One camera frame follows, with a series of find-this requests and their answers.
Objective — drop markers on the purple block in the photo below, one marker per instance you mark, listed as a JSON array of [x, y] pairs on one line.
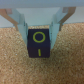
[[39, 42]]

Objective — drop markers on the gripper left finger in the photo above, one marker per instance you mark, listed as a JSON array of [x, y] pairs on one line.
[[19, 20]]

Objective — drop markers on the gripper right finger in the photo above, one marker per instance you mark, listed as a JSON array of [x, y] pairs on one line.
[[57, 19]]

